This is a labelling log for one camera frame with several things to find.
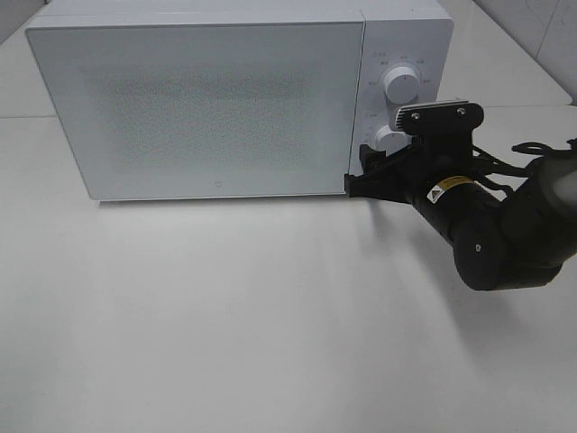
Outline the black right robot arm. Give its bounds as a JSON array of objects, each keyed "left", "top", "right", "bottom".
[{"left": 344, "top": 133, "right": 576, "bottom": 291}]

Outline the white microwave door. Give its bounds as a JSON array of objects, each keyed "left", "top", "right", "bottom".
[{"left": 26, "top": 23, "right": 363, "bottom": 201}]

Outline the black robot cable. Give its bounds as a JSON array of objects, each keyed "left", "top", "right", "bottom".
[{"left": 471, "top": 138, "right": 577, "bottom": 199}]

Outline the white microwave knob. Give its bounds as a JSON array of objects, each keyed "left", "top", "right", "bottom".
[
  {"left": 381, "top": 63, "right": 420, "bottom": 105},
  {"left": 370, "top": 125, "right": 409, "bottom": 155}
]

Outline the white microwave oven body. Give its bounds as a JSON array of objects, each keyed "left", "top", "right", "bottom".
[{"left": 25, "top": 1, "right": 453, "bottom": 175}]

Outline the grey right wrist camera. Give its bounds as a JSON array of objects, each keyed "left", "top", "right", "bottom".
[{"left": 389, "top": 99, "right": 484, "bottom": 136}]

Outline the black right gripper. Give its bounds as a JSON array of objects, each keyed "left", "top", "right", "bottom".
[{"left": 344, "top": 131, "right": 499, "bottom": 235}]

